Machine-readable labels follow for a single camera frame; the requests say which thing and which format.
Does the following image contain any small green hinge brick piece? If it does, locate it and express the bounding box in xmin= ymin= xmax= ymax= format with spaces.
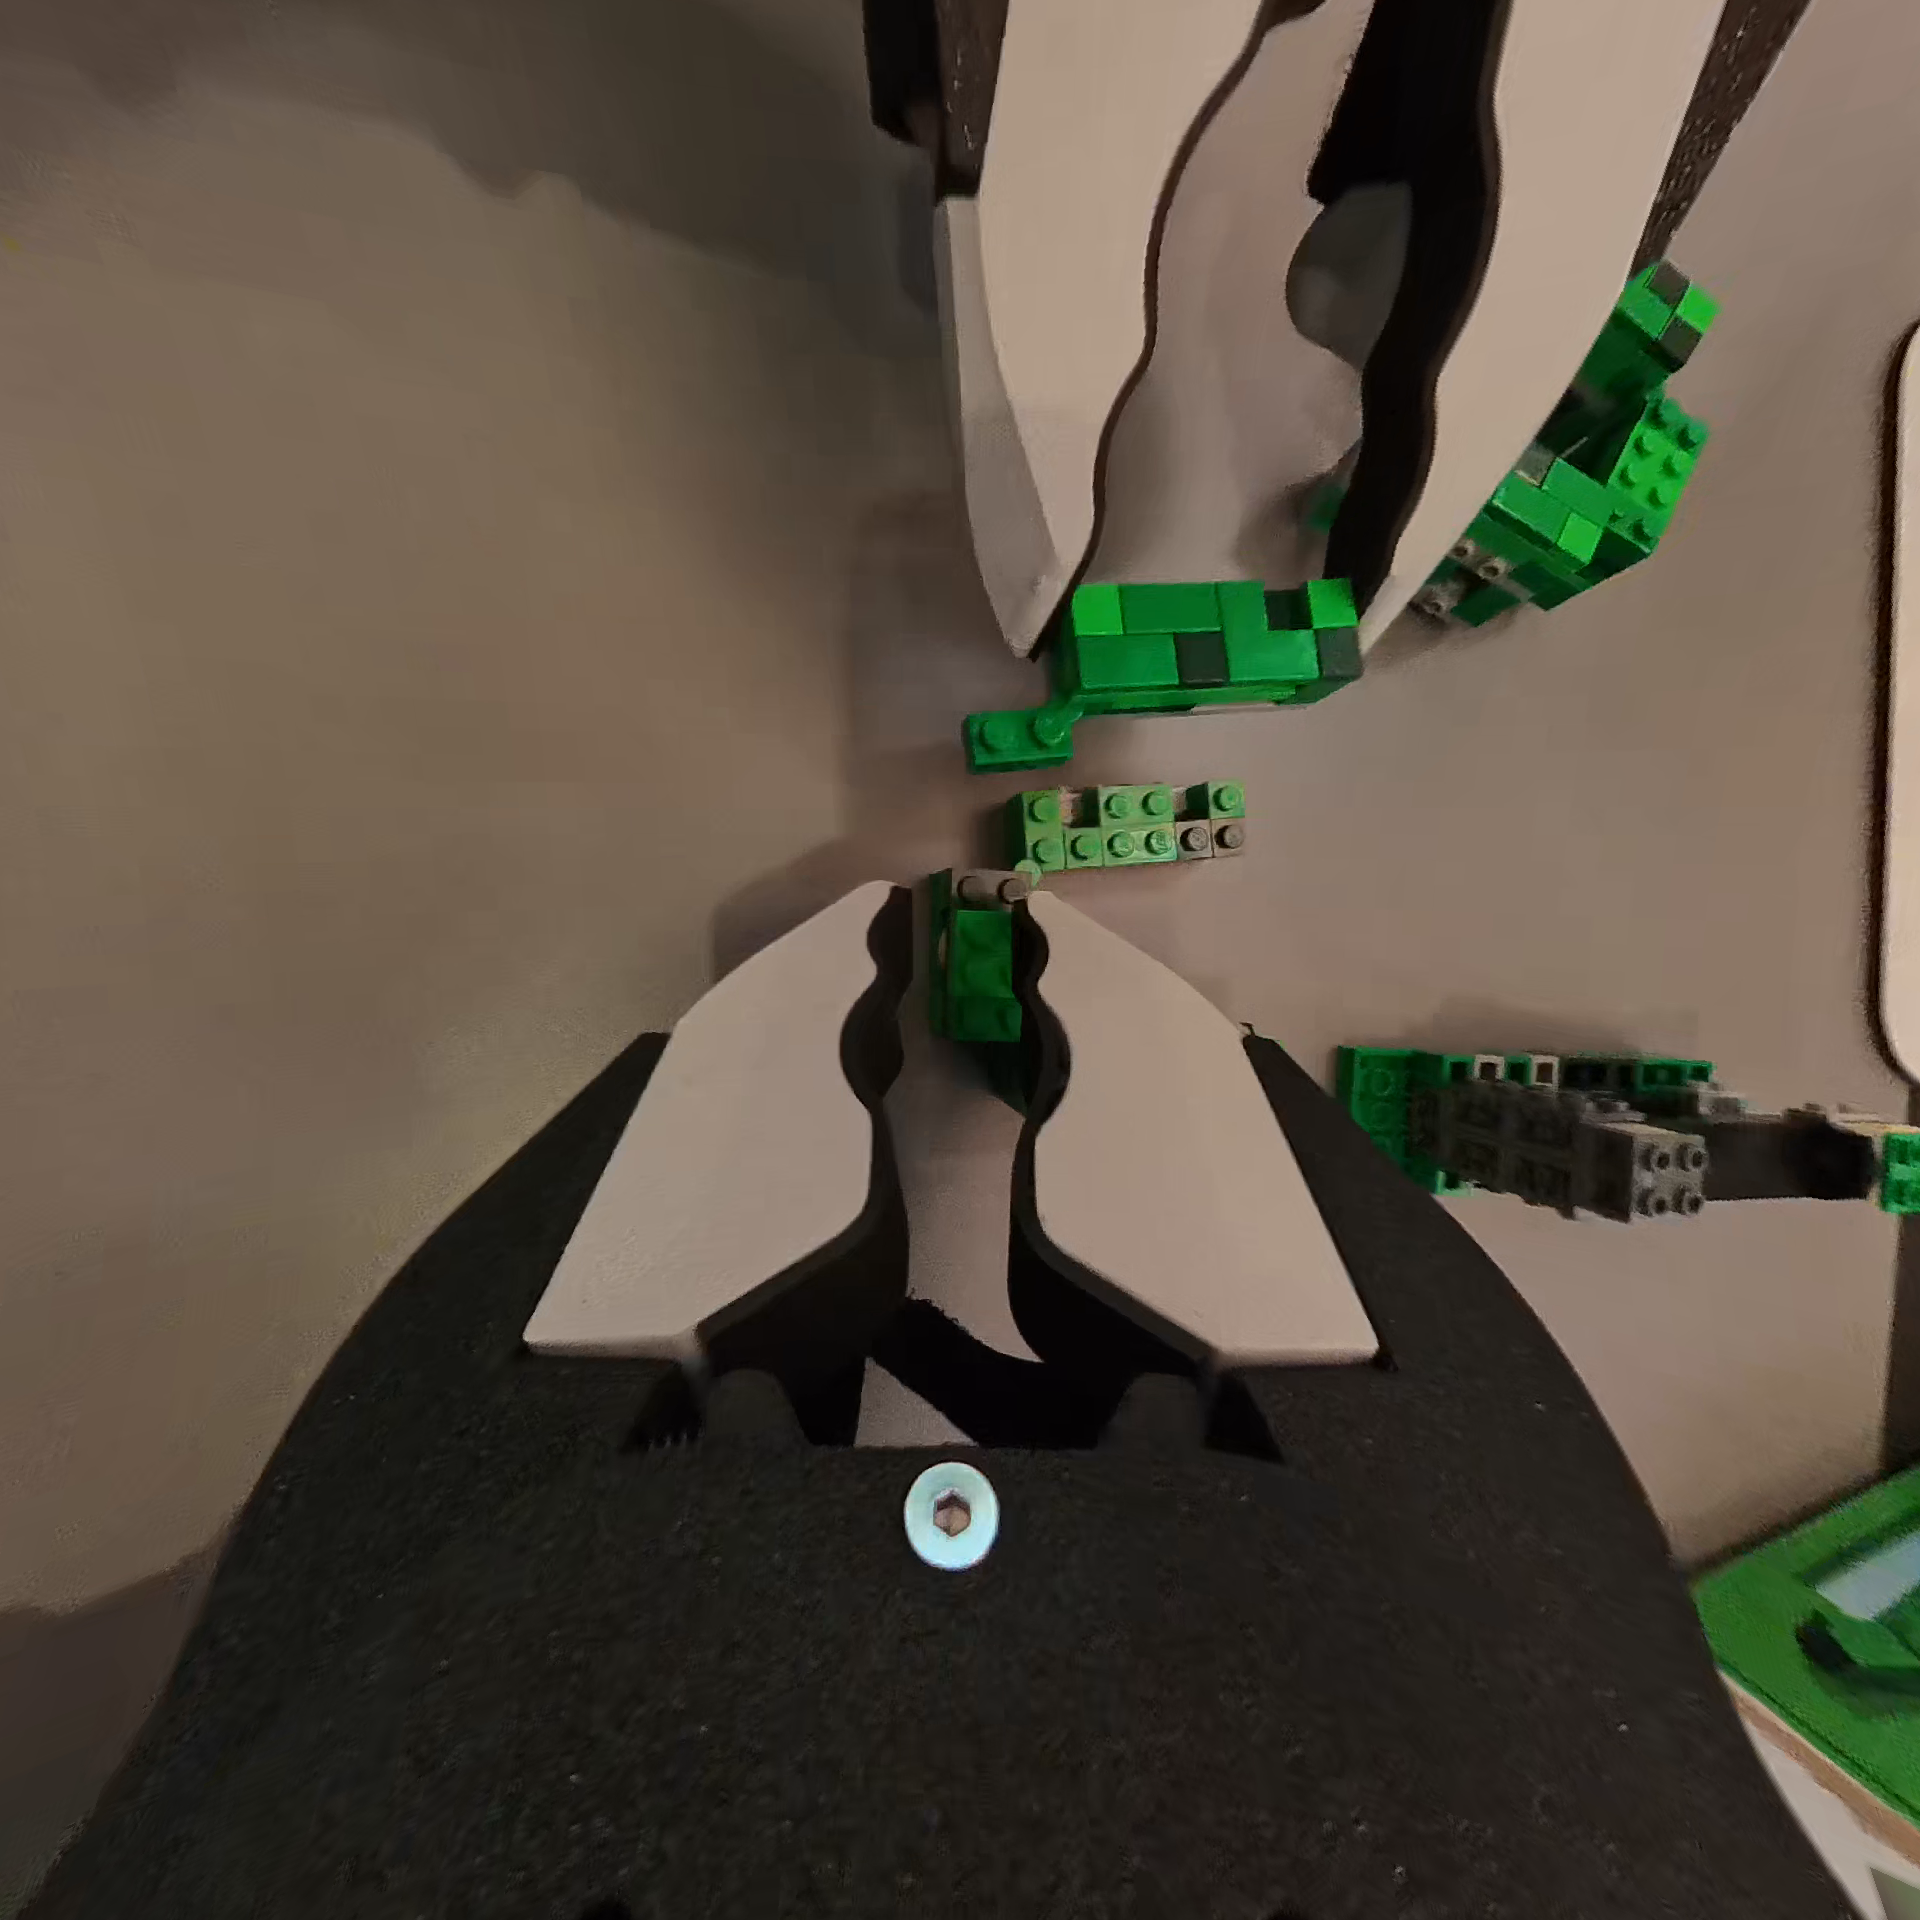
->
xmin=926 ymin=866 xmax=1041 ymax=1119

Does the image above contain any green toy brick box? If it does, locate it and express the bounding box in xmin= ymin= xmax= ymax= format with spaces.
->
xmin=1692 ymin=1476 xmax=1920 ymax=1920

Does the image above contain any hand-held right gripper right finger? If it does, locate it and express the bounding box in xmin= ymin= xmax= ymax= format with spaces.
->
xmin=1005 ymin=891 xmax=1383 ymax=1449

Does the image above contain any green brick corner build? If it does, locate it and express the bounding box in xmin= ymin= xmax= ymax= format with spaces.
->
xmin=1411 ymin=261 xmax=1720 ymax=630

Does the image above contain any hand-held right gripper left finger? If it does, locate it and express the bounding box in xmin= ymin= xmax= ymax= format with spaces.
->
xmin=523 ymin=879 xmax=921 ymax=1449

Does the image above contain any white book stand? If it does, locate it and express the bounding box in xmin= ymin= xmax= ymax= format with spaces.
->
xmin=1866 ymin=322 xmax=1920 ymax=1081

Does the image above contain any green brick wall section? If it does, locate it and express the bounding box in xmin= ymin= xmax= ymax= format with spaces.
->
xmin=963 ymin=575 xmax=1364 ymax=774
xmin=1008 ymin=779 xmax=1251 ymax=879

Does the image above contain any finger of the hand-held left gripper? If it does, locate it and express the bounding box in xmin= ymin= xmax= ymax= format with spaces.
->
xmin=932 ymin=0 xmax=1280 ymax=660
xmin=1309 ymin=0 xmax=1730 ymax=649

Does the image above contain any grey black build green baseplate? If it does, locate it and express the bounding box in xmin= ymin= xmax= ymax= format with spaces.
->
xmin=1334 ymin=1041 xmax=1920 ymax=1223

